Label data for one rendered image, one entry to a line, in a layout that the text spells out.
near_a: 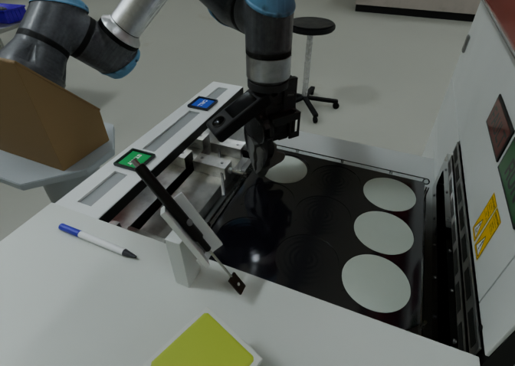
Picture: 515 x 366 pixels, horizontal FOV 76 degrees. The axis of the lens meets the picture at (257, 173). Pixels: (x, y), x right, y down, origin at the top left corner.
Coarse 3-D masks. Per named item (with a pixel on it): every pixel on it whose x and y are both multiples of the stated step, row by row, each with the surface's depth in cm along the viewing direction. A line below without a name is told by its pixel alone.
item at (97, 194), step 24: (216, 96) 87; (168, 120) 76; (192, 120) 76; (144, 144) 69; (168, 144) 69; (120, 168) 62; (72, 192) 57; (96, 192) 57; (120, 192) 57; (96, 216) 52
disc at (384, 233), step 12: (360, 216) 61; (372, 216) 61; (384, 216) 61; (360, 228) 58; (372, 228) 58; (384, 228) 58; (396, 228) 58; (408, 228) 58; (360, 240) 56; (372, 240) 56; (384, 240) 56; (396, 240) 56; (408, 240) 56; (384, 252) 54; (396, 252) 54
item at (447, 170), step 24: (432, 192) 74; (432, 216) 68; (456, 216) 55; (432, 240) 63; (456, 240) 51; (432, 264) 58; (456, 264) 47; (432, 288) 55; (456, 288) 44; (432, 312) 51; (456, 312) 42; (432, 336) 48; (456, 336) 40
